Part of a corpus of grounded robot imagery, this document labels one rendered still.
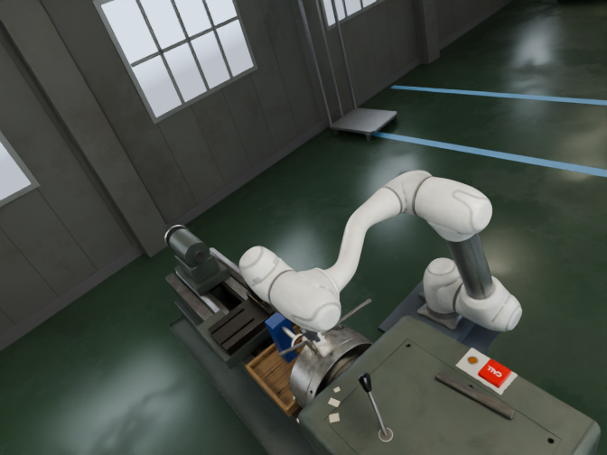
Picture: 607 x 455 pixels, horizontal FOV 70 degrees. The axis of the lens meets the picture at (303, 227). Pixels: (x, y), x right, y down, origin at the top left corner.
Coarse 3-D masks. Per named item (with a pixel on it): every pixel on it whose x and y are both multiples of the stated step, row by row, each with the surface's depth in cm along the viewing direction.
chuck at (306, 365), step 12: (324, 336) 142; (336, 336) 142; (348, 336) 142; (360, 336) 145; (324, 348) 138; (300, 360) 140; (312, 360) 137; (300, 372) 139; (312, 372) 135; (300, 384) 138; (300, 396) 139
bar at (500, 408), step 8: (440, 376) 116; (448, 376) 115; (448, 384) 115; (456, 384) 113; (464, 392) 112; (472, 392) 110; (480, 400) 109; (488, 400) 108; (496, 408) 106; (504, 408) 105; (512, 416) 105
